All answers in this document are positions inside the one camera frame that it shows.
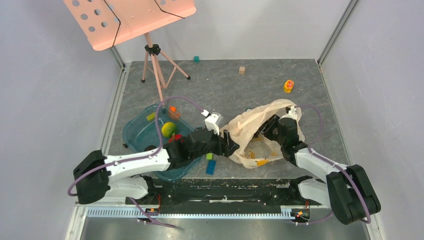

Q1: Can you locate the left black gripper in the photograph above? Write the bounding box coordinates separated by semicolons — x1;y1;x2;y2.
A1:
190;124;240;161

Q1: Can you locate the translucent cream plastic bag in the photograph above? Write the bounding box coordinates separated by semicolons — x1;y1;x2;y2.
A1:
221;99;295;169

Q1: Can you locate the red fake tomato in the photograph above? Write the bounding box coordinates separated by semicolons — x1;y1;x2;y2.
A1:
168;134;183;143

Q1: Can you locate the green fake mango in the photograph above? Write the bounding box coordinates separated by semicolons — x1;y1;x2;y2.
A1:
161;121;178;139

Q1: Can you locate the dark purple fake plum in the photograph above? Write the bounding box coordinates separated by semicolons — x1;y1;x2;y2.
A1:
144;145;157;152

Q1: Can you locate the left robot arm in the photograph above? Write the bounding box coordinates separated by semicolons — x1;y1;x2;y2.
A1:
70;127;240;205

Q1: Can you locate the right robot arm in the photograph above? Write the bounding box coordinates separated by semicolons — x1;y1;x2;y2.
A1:
254;114;382;225

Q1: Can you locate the lime green cube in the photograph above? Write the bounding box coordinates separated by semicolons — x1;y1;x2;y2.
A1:
206;152;213;161

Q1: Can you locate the blue lego brick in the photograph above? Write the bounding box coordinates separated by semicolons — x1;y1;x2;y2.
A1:
205;159;217;176

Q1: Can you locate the yellow butterfly toy block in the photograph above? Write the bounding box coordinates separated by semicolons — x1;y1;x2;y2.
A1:
283;79;294;93

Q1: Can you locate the orange curved toy block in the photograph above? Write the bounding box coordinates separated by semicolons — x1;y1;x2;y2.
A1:
168;106;181;121

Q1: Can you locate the small wooden cube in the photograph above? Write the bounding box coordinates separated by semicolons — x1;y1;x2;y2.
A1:
238;66;246;75

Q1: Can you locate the yellow green block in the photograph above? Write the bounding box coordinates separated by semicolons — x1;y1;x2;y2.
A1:
146;112;156;122

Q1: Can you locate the teal plastic tray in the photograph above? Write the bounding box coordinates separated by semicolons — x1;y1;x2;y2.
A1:
122;104;202;182

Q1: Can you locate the pink music stand desk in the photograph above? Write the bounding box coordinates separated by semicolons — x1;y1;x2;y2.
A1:
63;0;196;51

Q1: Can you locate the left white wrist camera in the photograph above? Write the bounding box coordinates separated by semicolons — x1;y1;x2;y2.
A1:
201;109;223;135

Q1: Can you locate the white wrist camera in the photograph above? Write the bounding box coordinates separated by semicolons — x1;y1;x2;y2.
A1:
201;109;223;135
287;106;298;121

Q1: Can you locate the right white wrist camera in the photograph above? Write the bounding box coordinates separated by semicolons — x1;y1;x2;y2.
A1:
287;106;298;121

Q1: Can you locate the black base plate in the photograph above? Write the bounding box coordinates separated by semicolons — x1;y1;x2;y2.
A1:
136;178;306;214

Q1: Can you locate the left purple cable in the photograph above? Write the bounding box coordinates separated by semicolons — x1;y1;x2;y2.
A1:
67;96;208;229

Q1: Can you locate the aluminium frame rail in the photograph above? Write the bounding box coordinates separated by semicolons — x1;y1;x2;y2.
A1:
64;185;387;240

